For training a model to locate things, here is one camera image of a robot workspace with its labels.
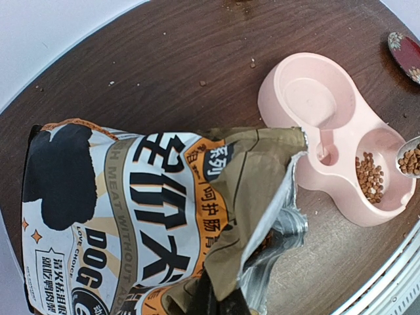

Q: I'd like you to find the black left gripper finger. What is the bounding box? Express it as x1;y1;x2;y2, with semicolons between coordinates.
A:
190;268;253;315

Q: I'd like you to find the brown pet food bag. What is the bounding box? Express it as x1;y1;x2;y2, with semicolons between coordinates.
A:
22;118;308;314

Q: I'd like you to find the pink double pet bowl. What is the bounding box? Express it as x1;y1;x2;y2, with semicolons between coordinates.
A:
258;52;416;226

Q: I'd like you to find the brown kibble pet food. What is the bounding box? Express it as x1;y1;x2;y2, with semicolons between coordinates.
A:
355;152;384;204

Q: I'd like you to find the red floral saucer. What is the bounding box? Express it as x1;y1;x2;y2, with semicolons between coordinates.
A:
387;31;420;84

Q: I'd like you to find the front aluminium rail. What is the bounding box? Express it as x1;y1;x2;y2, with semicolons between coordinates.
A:
346;224;419;314

